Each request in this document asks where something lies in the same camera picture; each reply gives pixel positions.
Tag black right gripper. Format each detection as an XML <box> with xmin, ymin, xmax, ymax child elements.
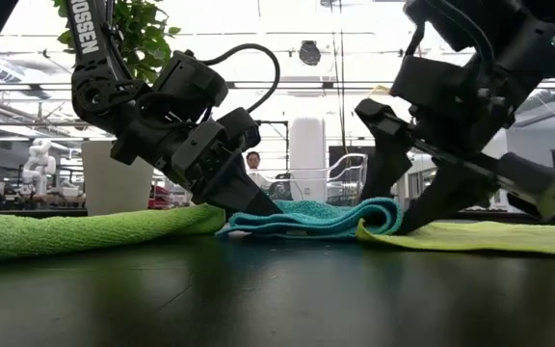
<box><xmin>354</xmin><ymin>91</ymin><xmax>555</xmax><ymax>236</ymax></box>

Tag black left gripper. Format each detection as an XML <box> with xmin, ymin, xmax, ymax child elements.
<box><xmin>111</xmin><ymin>108</ymin><xmax>283</xmax><ymax>218</ymax></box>

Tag teal microfiber towel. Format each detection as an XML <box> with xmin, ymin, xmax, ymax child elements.
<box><xmin>214</xmin><ymin>197</ymin><xmax>404</xmax><ymax>241</ymax></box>

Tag lime yellow microfiber towel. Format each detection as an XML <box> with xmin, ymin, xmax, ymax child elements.
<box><xmin>354</xmin><ymin>219</ymin><xmax>555</xmax><ymax>259</ymax></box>

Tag green microfiber towel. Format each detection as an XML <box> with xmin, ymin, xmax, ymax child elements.
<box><xmin>0</xmin><ymin>202</ymin><xmax>226</xmax><ymax>264</ymax></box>

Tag person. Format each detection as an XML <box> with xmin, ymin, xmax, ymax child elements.
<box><xmin>244</xmin><ymin>150</ymin><xmax>273</xmax><ymax>192</ymax></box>

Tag clear plastic bin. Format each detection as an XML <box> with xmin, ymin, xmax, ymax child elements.
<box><xmin>267</xmin><ymin>152</ymin><xmax>370</xmax><ymax>206</ymax></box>

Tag white round column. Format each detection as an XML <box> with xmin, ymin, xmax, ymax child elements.
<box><xmin>289</xmin><ymin>118</ymin><xmax>328</xmax><ymax>202</ymax></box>

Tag black monitor screen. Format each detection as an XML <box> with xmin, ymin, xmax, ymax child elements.
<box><xmin>328</xmin><ymin>146</ymin><xmax>370</xmax><ymax>159</ymax></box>

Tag red storage bins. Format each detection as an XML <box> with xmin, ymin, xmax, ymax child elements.
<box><xmin>147</xmin><ymin>185</ymin><xmax>173</xmax><ymax>209</ymax></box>

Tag white plant pot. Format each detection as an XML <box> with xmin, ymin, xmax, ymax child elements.
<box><xmin>80</xmin><ymin>139</ymin><xmax>156</xmax><ymax>217</ymax></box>

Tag cluttered background workbench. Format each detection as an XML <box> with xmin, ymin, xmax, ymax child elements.
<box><xmin>0</xmin><ymin>180</ymin><xmax>84</xmax><ymax>211</ymax></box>

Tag black metal frame stand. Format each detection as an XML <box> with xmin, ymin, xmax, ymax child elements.
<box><xmin>257</xmin><ymin>119</ymin><xmax>290</xmax><ymax>168</ymax></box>

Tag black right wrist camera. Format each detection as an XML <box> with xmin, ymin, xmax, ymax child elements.
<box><xmin>390</xmin><ymin>55</ymin><xmax>476</xmax><ymax>115</ymax></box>

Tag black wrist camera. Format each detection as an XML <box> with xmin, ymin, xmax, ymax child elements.
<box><xmin>390</xmin><ymin>55</ymin><xmax>476</xmax><ymax>115</ymax></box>
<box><xmin>154</xmin><ymin>49</ymin><xmax>230</xmax><ymax>121</ymax></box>

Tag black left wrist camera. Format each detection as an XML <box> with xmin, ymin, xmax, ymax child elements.
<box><xmin>154</xmin><ymin>49</ymin><xmax>230</xmax><ymax>121</ymax></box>

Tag black hanging cable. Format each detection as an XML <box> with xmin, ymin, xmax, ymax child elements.
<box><xmin>329</xmin><ymin>0</ymin><xmax>351</xmax><ymax>160</ymax></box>

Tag black left camera cable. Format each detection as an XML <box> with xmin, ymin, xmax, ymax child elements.
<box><xmin>199</xmin><ymin>42</ymin><xmax>281</xmax><ymax>115</ymax></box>

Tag black camera cable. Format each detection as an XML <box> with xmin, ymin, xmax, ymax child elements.
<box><xmin>405</xmin><ymin>0</ymin><xmax>495</xmax><ymax>68</ymax></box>
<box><xmin>199</xmin><ymin>42</ymin><xmax>281</xmax><ymax>115</ymax></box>

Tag black ceiling cord reel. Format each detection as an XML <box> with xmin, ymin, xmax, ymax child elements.
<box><xmin>299</xmin><ymin>40</ymin><xmax>322</xmax><ymax>67</ymax></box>

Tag black right camera cable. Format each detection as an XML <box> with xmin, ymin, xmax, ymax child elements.
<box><xmin>405</xmin><ymin>0</ymin><xmax>495</xmax><ymax>68</ymax></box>

